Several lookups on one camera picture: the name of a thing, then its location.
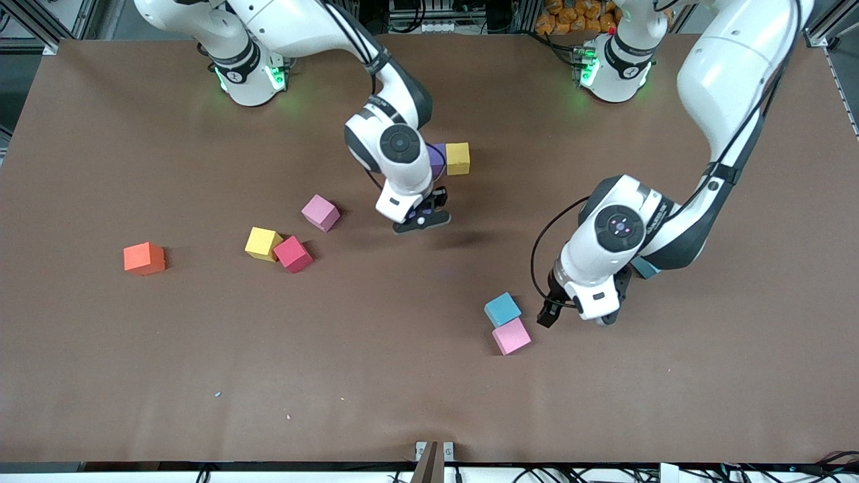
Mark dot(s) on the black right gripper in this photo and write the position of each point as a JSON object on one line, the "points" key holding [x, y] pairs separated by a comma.
{"points": [[437, 198]]}

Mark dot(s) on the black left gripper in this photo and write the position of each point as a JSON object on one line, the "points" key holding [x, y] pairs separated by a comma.
{"points": [[553, 304]]}

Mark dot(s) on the purple foam cube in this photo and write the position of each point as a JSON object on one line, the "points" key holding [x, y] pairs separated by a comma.
{"points": [[419, 213], [439, 161]]}

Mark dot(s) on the yellow foam cube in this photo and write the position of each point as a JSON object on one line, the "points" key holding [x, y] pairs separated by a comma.
{"points": [[262, 243], [458, 159]]}

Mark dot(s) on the pink foam cube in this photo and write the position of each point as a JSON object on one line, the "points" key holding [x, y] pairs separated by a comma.
{"points": [[511, 336], [320, 213]]}

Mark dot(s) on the blue foam cube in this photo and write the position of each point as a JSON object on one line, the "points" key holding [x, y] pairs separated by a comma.
{"points": [[645, 268], [502, 309]]}

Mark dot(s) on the red foam cube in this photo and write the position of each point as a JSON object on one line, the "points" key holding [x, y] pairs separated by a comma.
{"points": [[292, 254]]}

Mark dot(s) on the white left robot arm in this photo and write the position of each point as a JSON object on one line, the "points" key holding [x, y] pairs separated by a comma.
{"points": [[725, 74]]}

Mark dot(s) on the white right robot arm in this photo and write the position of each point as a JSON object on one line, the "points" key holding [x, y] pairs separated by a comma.
{"points": [[295, 27]]}

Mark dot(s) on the dark equipment rack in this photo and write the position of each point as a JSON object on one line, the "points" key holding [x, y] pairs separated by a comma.
{"points": [[470, 13]]}

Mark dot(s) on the pile of orange toys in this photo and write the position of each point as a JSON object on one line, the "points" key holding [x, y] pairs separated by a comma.
{"points": [[577, 17]]}

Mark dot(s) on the orange foam cube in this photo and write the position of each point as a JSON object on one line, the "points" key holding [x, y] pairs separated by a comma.
{"points": [[144, 259]]}

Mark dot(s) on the large table cover sheet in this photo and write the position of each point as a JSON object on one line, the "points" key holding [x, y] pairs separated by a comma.
{"points": [[134, 369]]}

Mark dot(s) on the front camera mount post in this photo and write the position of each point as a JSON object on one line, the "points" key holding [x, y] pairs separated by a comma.
{"points": [[429, 469]]}

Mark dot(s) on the aluminium frame profile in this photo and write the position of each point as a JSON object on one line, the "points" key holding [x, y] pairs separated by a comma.
{"points": [[822, 39], [50, 47]]}

